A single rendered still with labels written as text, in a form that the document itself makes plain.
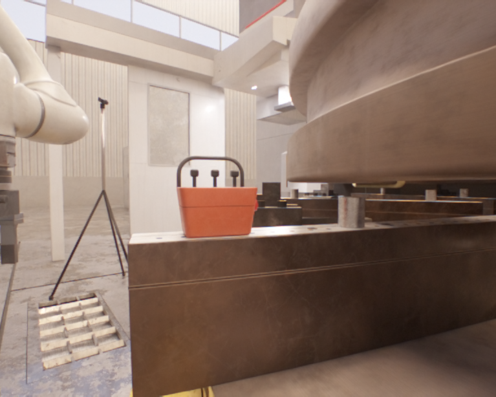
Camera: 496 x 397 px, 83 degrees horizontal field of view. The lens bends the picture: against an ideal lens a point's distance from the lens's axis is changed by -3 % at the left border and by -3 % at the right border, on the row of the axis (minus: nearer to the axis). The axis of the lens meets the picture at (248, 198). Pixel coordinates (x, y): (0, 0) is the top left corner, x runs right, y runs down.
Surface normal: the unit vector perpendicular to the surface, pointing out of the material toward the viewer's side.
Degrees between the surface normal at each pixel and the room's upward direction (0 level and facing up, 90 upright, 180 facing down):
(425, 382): 0
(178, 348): 90
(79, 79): 90
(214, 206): 98
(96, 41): 90
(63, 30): 90
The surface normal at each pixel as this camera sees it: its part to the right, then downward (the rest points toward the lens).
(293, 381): 0.00, -1.00
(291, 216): -0.07, 0.04
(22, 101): 1.00, -0.01
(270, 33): -0.79, 0.03
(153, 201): 0.61, 0.04
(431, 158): -0.92, 0.02
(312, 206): -0.45, 0.04
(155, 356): 0.32, 0.04
